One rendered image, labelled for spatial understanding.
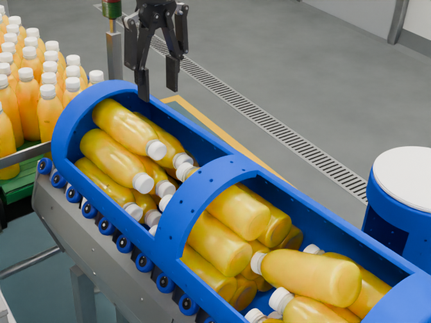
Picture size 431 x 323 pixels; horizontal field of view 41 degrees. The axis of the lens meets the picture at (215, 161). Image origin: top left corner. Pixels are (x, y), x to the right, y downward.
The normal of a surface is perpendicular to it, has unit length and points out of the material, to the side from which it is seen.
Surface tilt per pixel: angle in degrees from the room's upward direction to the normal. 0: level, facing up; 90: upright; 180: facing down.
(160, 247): 84
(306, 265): 39
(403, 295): 3
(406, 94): 0
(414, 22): 90
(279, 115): 0
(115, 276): 70
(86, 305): 90
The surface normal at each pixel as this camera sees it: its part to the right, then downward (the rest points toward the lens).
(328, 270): -0.60, -0.66
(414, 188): 0.04, -0.83
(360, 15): -0.83, 0.29
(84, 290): 0.65, 0.45
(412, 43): -0.79, 0.08
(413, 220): -0.47, 0.48
